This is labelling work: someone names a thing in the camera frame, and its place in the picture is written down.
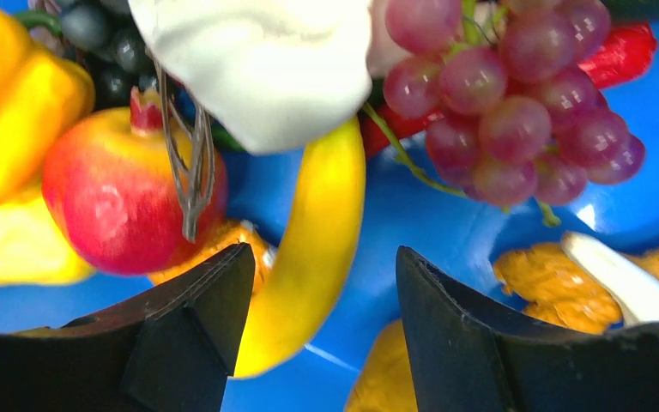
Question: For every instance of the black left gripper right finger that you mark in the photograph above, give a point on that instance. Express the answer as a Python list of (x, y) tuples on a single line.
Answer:
[(468, 352)]

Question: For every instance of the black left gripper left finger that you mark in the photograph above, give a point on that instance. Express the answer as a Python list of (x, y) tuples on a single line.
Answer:
[(170, 348)]

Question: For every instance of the yellow toy mango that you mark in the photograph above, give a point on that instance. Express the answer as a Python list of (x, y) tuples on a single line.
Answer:
[(385, 383)]

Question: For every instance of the brown toy potato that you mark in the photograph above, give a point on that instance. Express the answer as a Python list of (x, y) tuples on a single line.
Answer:
[(560, 292)]

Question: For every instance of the blue plastic bin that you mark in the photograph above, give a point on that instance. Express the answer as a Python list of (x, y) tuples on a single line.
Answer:
[(456, 235)]

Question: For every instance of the red toy apple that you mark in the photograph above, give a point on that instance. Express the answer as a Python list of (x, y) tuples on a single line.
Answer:
[(109, 186)]

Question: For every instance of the small white garlic clove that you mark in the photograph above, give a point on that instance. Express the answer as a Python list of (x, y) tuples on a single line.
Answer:
[(635, 290)]

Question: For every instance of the small red grape bunch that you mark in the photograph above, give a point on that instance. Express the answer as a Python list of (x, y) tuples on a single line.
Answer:
[(490, 100)]

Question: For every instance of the white toy garlic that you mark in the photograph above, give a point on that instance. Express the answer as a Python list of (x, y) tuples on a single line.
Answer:
[(276, 74)]

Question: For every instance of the yellow toy lemon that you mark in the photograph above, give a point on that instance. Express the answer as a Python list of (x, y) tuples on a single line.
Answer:
[(41, 96)]

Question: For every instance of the small black grape bunch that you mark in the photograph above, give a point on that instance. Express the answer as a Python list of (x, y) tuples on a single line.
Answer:
[(102, 37)]

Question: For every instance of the red toy chili pepper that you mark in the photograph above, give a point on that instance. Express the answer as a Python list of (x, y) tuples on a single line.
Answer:
[(626, 54)]

